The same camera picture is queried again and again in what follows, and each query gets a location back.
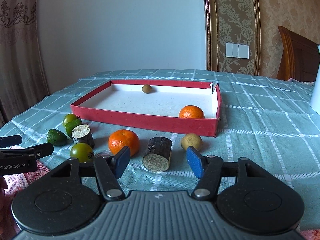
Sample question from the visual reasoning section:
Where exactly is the white lamp base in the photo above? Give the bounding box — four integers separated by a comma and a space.
309, 44, 320, 116

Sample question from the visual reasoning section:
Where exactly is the teal checked bedspread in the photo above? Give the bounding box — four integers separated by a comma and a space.
1, 69, 319, 231

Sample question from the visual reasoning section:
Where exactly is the green tomato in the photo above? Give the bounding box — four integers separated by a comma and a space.
70, 142, 94, 163
62, 113, 78, 127

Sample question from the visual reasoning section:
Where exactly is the dark sugarcane piece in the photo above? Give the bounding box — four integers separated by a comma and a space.
71, 124, 95, 149
142, 137, 172, 172

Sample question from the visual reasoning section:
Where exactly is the beige patterned curtain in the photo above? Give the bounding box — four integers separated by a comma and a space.
1, 0, 49, 125

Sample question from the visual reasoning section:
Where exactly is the red shallow cardboard box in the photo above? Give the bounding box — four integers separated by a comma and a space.
71, 80, 222, 137

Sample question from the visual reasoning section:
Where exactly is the orange tangerine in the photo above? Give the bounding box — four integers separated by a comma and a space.
108, 129, 140, 156
179, 105, 204, 119

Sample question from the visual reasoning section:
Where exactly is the green cucumber piece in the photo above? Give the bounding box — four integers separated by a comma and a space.
66, 118, 82, 139
47, 129, 68, 146

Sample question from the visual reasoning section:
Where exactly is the white wall switch panel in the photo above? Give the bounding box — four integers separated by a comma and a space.
225, 43, 249, 59

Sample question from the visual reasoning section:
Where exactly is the gold wallpaper frame moulding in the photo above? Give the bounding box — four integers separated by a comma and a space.
204, 0, 261, 75

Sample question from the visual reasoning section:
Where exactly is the small brown longan in box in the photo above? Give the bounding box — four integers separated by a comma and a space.
142, 84, 152, 94

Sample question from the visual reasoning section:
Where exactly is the orange tangerine in box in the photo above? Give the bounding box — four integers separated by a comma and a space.
179, 105, 204, 119

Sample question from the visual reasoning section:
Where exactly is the wooden headboard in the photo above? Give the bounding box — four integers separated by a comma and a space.
277, 25, 319, 82

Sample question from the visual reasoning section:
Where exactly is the person's left hand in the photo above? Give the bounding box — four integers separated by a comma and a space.
0, 176, 8, 234

